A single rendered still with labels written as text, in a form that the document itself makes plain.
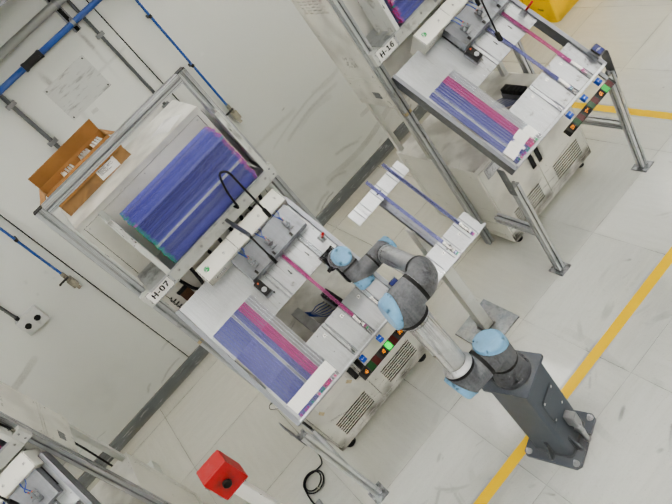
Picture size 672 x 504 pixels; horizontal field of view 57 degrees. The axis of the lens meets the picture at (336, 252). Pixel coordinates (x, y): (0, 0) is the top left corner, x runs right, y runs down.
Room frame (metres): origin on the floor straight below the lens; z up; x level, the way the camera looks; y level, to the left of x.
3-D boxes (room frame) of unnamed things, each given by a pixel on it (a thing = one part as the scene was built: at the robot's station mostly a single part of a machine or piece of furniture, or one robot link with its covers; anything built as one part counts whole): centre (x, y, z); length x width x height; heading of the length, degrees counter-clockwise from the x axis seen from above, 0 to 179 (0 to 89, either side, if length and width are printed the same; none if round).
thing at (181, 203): (2.39, 0.29, 1.52); 0.51 x 0.13 x 0.27; 101
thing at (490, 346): (1.44, -0.19, 0.72); 0.13 x 0.12 x 0.14; 97
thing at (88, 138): (2.66, 0.45, 1.82); 0.68 x 0.30 x 0.20; 101
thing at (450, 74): (2.61, -1.10, 0.65); 1.01 x 0.73 x 1.29; 11
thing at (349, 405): (2.49, 0.37, 0.31); 0.70 x 0.65 x 0.62; 101
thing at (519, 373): (1.44, -0.19, 0.60); 0.15 x 0.15 x 0.10
